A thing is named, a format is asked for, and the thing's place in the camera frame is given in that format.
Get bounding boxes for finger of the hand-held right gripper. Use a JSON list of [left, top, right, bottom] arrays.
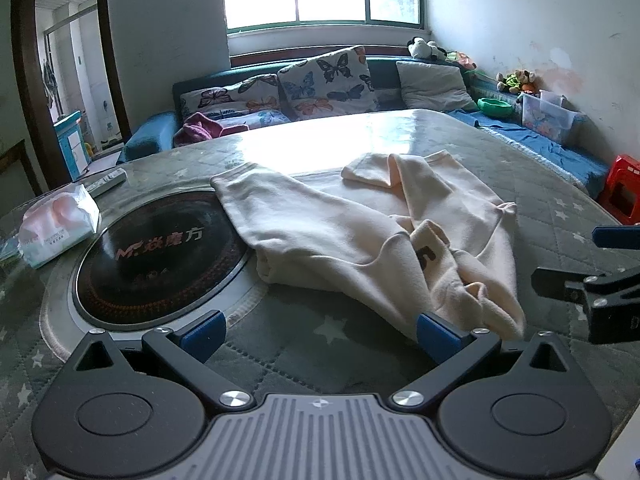
[[532, 266, 640, 307], [592, 226, 640, 250]]

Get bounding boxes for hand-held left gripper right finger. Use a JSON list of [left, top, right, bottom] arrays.
[[390, 312, 582, 414]]

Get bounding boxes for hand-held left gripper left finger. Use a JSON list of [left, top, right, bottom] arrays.
[[60, 310, 254, 414]]

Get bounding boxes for cream sweatshirt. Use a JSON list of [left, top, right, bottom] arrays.
[[210, 149, 527, 342]]

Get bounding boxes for hanging clothes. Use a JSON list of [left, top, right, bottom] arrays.
[[42, 60, 59, 109]]

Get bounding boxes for red plastic stool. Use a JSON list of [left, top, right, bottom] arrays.
[[597, 155, 640, 226]]

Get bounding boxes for round black induction cooktop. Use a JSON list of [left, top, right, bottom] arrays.
[[40, 187, 273, 366]]

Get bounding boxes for blue sofa cover cloth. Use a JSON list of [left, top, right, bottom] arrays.
[[447, 107, 612, 197]]

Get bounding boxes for clear plastic storage box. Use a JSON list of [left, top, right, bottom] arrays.
[[515, 90, 579, 147]]

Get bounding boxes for green bowl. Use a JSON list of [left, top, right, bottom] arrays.
[[476, 97, 515, 119]]

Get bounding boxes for white remote control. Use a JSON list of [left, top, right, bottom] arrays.
[[84, 168, 128, 198]]

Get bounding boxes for pink white tissue pack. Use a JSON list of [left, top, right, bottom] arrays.
[[17, 183, 101, 269]]

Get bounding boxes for brown green plush toys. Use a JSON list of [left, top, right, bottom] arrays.
[[496, 69, 542, 95]]

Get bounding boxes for pink cloth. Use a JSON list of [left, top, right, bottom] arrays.
[[174, 112, 249, 147]]

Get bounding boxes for flat blue packet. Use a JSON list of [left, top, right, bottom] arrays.
[[0, 237, 24, 264]]

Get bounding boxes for butterfly print blanket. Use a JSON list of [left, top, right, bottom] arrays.
[[199, 107, 293, 134]]

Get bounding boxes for blue white toy cabinet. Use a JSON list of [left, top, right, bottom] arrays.
[[54, 111, 92, 182]]

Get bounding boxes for grey pillow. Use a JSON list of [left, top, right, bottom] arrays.
[[396, 61, 479, 113]]

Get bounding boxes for orange green toys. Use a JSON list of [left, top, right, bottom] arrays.
[[445, 51, 479, 72]]

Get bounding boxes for small butterfly print pillow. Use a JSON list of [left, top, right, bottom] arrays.
[[180, 74, 282, 117]]

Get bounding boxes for panda plush toy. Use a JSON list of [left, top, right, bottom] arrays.
[[407, 36, 448, 61]]

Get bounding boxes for blue corner sofa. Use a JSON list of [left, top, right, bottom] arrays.
[[117, 55, 612, 201]]

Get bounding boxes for large butterfly print pillow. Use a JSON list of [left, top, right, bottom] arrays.
[[277, 45, 381, 121]]

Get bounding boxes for dark wooden door frame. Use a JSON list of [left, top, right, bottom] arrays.
[[11, 0, 134, 196]]

